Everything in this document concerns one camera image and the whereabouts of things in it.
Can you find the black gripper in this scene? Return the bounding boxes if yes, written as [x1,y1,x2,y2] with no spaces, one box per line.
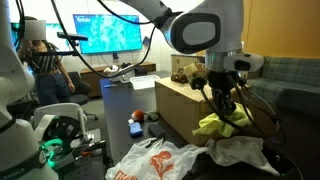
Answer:
[208,71,236,115]

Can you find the yellow green cloth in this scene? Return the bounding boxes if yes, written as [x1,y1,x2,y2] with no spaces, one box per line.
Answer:
[192,103,252,137]

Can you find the brown plush toy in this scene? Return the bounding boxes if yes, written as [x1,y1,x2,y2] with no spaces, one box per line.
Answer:
[171,72,188,83]

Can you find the blue sponge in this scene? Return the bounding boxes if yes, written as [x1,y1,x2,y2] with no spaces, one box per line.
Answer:
[129,122,143,137]

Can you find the white plastic shopping bag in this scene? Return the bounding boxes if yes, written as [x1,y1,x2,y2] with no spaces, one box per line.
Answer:
[105,138,208,180]

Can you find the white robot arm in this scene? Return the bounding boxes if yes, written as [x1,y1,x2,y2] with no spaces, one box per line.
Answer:
[0,0,264,180]

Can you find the large cardboard box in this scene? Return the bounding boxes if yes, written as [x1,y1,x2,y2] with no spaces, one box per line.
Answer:
[154,75,268,147]

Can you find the white cloth towel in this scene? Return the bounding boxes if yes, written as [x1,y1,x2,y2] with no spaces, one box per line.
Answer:
[206,136,280,176]

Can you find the green plaid sofa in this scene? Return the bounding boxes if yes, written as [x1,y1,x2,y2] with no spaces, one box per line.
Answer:
[247,56,320,116]

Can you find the clear plastic tray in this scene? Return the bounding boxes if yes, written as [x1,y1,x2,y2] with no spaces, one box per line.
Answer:
[129,75,160,90]

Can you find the black rectangular sponge block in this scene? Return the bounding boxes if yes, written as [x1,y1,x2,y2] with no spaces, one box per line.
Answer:
[148,124,165,138]

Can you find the red ball toy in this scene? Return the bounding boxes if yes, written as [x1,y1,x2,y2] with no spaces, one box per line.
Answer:
[131,110,144,123]

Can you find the black office chair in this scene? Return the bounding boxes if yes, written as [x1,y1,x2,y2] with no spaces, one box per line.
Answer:
[68,71,91,105]

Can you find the person standing in background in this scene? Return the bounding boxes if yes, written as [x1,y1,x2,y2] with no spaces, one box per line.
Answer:
[17,15,76,106]

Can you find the wall mounted tv screen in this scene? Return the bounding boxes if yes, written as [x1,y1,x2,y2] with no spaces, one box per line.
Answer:
[73,14,142,54]

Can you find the camera on tripod arm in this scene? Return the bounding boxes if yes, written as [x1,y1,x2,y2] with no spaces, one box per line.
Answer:
[33,32,88,56]

